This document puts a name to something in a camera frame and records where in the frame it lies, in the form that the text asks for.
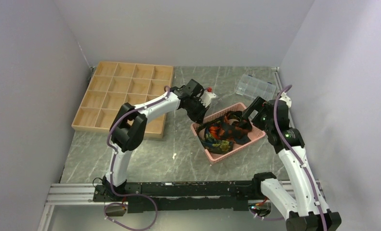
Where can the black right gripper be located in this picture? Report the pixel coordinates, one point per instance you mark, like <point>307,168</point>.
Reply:
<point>260,105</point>

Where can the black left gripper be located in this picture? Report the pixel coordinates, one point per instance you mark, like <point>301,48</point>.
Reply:
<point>199,119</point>

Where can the black tie orange flowers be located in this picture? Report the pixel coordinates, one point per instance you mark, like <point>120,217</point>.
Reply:
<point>232,122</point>

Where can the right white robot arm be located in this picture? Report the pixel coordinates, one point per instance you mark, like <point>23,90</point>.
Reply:
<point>307,210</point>

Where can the aluminium frame rail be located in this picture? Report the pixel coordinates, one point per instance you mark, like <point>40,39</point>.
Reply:
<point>82,194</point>

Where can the pink perforated plastic basket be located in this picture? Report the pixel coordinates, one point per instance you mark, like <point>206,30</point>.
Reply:
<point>255,135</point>

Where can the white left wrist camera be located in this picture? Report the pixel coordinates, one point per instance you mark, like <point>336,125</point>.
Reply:
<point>207,96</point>

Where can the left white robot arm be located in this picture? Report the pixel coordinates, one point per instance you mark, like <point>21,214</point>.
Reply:
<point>128,128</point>

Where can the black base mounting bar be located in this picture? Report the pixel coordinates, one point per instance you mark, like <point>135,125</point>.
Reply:
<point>139,197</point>

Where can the clear plastic organizer box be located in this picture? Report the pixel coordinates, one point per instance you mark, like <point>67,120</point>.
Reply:
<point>253,87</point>

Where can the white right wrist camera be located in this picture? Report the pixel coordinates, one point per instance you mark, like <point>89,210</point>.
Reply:
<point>285,98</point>

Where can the wooden compartment tray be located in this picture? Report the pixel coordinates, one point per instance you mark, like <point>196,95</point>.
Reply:
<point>115,83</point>

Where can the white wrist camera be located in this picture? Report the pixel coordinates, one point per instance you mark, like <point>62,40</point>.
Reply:
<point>285,98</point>
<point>207,96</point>

